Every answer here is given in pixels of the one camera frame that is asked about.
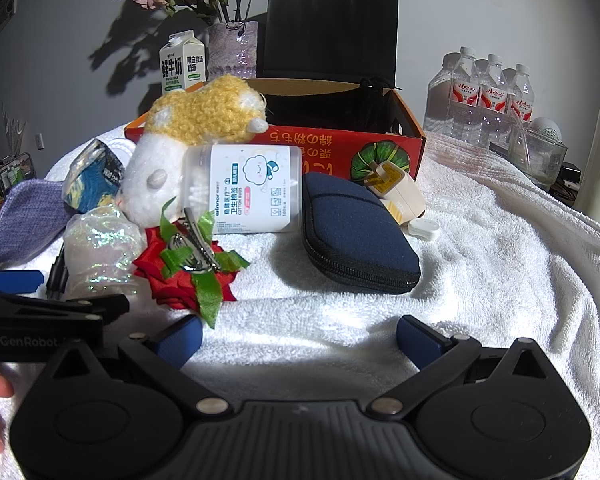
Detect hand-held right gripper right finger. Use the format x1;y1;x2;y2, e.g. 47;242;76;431
370;314;553;418

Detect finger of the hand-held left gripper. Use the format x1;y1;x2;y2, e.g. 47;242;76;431
0;292;131;331
0;269;46;295

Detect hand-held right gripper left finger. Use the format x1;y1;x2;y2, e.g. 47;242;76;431
45;314;231;417

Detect red fabric rose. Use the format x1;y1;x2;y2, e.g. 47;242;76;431
132;197;251;331

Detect iridescent white pouch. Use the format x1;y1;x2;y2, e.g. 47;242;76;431
62;205;143;301

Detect purple knit cloth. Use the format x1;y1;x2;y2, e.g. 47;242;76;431
0;180;78;270

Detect navy zip case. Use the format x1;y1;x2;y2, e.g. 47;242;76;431
301;172;422;295

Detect red cardboard box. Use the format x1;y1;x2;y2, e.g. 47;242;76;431
124;78;427;186

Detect black pens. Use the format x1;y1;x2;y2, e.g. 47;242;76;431
45;245;71;301

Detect metal hair clip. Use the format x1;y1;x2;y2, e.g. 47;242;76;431
167;207;221;273

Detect white towel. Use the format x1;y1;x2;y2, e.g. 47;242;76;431
0;120;600;480

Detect clear plastic box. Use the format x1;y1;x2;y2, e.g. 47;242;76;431
0;152;36;196

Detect small white case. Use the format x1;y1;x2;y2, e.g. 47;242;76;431
407;217;442;242

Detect blue patterned box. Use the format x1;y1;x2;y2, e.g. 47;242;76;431
62;138;126;215

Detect cream power adapter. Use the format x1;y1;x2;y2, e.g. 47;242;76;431
362;160;427;225

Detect clear cotton swab jar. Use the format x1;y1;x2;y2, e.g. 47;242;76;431
182;144;306;235

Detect yellow and white plush hamster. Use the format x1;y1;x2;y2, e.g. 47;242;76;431
117;74;270;228

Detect clear glass container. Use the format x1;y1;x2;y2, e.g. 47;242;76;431
487;115;568;191

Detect white round speaker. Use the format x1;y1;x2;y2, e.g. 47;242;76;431
529;116;565;145

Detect white milk carton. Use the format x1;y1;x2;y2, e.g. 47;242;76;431
159;30;208;97

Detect pack of water bottles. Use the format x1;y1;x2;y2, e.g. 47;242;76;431
422;46;538;148

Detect purple glittery vase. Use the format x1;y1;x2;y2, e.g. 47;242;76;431
206;21;259;81

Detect black paper bag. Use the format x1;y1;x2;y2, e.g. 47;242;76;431
256;0;400;92

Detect black drawstring pouch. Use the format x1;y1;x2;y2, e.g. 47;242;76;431
265;77;401;133

